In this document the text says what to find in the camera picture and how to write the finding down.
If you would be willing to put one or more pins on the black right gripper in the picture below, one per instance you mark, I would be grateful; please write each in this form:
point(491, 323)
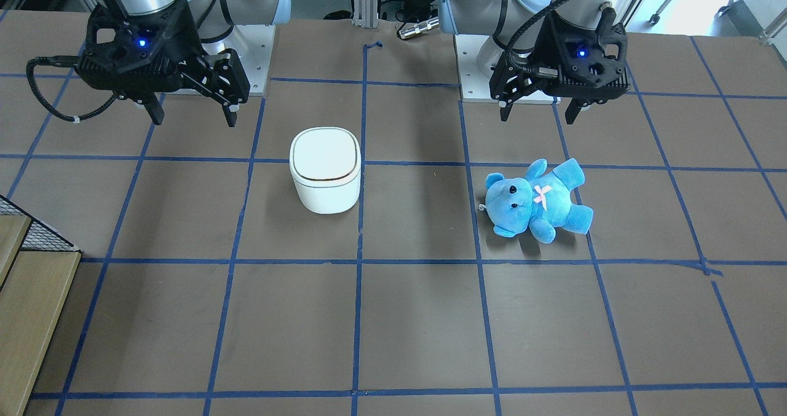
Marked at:
point(192, 52)

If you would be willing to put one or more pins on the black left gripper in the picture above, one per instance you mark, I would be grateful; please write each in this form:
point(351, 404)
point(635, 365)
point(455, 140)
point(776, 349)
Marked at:
point(530, 52)

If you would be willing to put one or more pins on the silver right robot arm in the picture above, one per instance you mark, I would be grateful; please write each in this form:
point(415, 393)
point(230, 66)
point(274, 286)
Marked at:
point(214, 18)

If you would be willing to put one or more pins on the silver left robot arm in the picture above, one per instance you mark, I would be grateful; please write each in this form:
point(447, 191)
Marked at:
point(515, 24)

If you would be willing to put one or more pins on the white trash can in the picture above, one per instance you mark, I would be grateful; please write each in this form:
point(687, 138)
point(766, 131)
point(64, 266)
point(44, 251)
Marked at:
point(325, 164)

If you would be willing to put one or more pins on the blue teddy bear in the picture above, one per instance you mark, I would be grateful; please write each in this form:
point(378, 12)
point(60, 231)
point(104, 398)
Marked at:
point(539, 201)

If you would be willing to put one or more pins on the silver metal connector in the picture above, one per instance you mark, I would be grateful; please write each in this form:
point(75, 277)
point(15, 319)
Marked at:
point(409, 30)

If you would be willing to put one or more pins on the black power adapter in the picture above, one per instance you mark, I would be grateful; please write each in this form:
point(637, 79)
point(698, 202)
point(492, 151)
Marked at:
point(416, 7)

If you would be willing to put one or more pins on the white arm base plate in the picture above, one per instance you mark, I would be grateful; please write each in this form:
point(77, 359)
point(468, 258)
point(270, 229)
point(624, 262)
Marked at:
point(254, 45)
point(475, 57)

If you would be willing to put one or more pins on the aluminium frame post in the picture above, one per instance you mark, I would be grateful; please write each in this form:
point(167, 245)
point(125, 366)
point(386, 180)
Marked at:
point(365, 14)

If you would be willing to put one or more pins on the wooden shelf with wire mesh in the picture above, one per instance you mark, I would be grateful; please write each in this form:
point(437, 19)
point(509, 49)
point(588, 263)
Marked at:
point(38, 266)

